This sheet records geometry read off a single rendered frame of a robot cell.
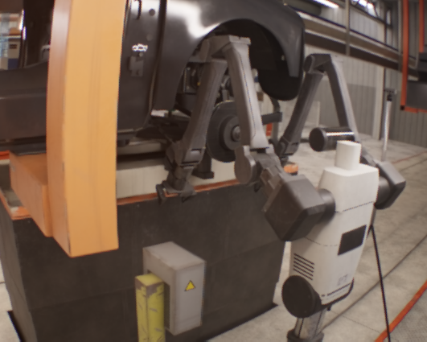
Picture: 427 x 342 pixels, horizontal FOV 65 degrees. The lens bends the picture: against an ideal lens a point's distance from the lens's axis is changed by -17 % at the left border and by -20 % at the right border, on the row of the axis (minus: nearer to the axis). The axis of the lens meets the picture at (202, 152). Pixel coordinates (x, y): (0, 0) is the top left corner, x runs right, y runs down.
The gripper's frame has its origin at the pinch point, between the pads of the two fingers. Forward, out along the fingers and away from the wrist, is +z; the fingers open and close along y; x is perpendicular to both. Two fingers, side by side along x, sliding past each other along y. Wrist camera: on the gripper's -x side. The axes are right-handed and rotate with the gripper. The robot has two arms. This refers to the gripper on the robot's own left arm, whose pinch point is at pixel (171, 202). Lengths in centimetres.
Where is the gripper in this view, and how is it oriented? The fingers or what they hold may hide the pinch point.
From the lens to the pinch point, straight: 151.4
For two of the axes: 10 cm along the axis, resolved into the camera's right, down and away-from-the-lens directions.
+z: -3.1, 7.5, 5.9
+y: -8.5, 0.6, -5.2
